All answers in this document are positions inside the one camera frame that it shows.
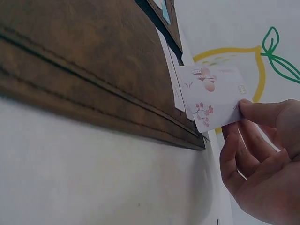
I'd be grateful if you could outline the person's right hand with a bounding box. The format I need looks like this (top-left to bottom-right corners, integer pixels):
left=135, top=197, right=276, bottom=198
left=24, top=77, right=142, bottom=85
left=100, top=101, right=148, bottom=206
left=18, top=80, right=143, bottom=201
left=219, top=98, right=300, bottom=225

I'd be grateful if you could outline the white floral bank card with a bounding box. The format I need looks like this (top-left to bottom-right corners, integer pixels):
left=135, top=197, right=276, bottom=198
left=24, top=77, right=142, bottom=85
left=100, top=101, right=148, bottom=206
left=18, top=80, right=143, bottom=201
left=177, top=61, right=254, bottom=133

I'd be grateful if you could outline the plain white card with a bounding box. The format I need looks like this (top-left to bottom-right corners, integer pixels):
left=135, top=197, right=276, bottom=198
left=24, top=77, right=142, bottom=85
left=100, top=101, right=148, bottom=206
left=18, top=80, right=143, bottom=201
left=169, top=45, right=195, bottom=122
left=156, top=29, right=187, bottom=113

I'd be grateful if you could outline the light blue card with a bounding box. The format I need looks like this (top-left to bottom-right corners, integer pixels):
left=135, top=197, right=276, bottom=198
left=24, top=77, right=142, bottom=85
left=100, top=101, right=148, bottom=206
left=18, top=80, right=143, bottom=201
left=157, top=0, right=171, bottom=24

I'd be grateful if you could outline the brown leather wallet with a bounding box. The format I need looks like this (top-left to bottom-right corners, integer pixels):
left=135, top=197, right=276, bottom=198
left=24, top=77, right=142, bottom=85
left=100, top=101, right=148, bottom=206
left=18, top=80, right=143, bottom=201
left=0, top=0, right=207, bottom=151

